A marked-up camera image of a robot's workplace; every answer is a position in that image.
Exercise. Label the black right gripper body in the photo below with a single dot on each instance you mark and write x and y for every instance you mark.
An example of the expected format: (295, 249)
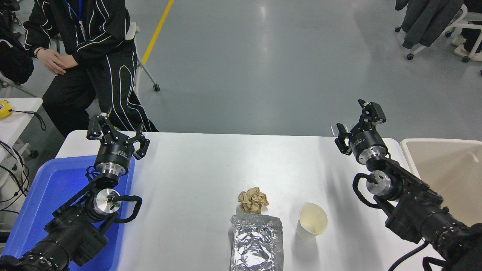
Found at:
(367, 141)

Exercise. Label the yellow handheld device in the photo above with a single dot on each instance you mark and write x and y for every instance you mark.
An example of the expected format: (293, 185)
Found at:
(4, 109)

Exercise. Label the white chair frame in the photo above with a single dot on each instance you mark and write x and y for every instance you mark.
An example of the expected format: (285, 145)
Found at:
(15, 87)

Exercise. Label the person's left hand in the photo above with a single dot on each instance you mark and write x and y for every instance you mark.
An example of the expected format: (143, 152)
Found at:
(70, 61)

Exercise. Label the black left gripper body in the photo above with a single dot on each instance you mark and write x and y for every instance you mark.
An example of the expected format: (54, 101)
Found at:
(115, 152)

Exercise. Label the crumpled tan paper ball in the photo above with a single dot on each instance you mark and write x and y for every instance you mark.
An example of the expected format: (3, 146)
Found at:
(253, 200)

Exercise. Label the person's right hand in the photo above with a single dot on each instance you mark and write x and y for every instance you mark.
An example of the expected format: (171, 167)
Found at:
(52, 62)

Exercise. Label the white paper cup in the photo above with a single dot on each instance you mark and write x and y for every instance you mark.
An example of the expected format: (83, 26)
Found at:
(311, 220)

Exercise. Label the white wheeled chair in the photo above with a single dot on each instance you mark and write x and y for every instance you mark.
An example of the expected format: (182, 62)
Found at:
(457, 20)
(472, 26)

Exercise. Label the white side table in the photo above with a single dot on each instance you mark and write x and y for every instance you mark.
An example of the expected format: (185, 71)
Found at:
(17, 124)

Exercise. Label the person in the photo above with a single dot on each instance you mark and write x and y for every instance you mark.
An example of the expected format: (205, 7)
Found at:
(98, 56)
(472, 41)

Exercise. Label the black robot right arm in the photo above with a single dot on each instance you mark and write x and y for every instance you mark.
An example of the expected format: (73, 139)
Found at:
(418, 205)

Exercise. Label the silver floor outlet plate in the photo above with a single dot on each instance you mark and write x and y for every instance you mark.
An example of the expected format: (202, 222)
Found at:
(333, 131)

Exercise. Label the dark grey coat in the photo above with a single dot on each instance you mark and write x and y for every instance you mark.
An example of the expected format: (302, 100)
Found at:
(425, 19)

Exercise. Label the silver foil tray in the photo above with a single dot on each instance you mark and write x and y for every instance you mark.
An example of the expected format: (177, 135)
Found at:
(256, 244)

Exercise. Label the black backpack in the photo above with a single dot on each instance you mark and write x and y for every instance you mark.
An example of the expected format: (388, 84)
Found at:
(13, 60)

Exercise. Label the white office chair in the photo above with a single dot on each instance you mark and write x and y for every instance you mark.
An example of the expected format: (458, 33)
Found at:
(131, 31)

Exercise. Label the large pale bin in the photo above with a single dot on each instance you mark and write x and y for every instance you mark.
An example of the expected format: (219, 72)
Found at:
(448, 169)

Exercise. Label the blue plastic tray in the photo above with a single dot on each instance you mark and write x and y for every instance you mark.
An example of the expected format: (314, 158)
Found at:
(49, 188)

